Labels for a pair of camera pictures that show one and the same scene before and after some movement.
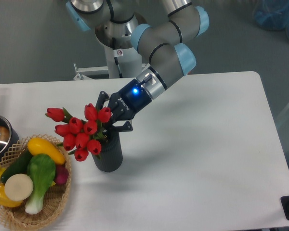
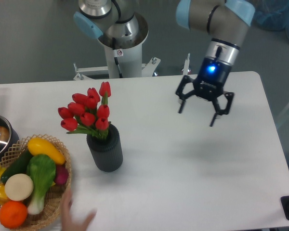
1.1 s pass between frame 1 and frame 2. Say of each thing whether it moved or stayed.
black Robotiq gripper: moved
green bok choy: stayed
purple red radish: stayed
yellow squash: stayed
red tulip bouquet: moved
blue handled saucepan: stayed
